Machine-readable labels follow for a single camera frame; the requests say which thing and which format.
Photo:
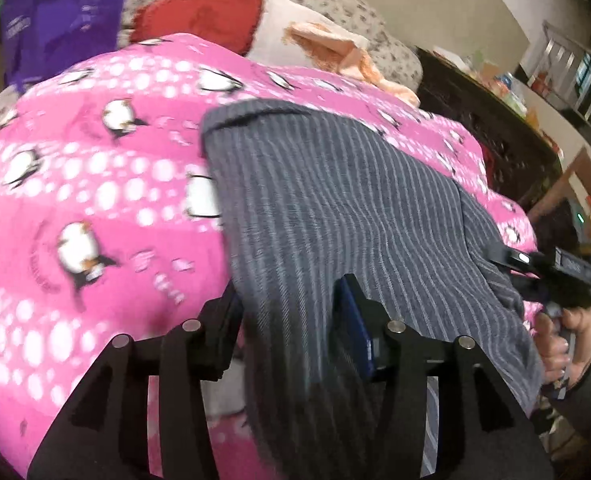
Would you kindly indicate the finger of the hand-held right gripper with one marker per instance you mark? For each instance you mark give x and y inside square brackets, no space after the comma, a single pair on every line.
[510,259]

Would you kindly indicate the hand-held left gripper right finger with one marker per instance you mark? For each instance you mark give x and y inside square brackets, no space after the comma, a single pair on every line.
[348,310]

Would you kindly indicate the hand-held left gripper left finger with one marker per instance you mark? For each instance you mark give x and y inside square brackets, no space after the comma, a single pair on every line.
[223,345]

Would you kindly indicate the grey striped suit jacket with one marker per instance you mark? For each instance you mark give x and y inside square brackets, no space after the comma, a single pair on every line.
[335,200]

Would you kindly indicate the person's right forearm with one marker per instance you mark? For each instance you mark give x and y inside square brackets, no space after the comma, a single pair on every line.
[590,410]

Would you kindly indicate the dark red cloth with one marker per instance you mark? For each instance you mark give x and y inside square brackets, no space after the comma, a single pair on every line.
[489,167]

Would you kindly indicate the dark carved wooden cabinet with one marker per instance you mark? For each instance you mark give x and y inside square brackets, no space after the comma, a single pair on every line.
[495,125]

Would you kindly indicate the pile of small household items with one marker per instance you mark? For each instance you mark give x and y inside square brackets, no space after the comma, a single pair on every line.
[505,87]

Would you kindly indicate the pink penguin print blanket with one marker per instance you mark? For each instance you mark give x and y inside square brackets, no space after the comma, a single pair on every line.
[100,185]

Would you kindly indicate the metal rack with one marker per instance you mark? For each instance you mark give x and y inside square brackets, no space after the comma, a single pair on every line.
[551,52]

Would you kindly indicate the orange fringed cloth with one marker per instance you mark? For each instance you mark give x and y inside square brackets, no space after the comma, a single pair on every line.
[335,50]

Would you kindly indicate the red pillow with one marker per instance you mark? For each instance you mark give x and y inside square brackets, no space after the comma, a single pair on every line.
[200,15]

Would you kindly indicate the purple tote bag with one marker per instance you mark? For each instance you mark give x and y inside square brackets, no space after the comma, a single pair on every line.
[60,20]

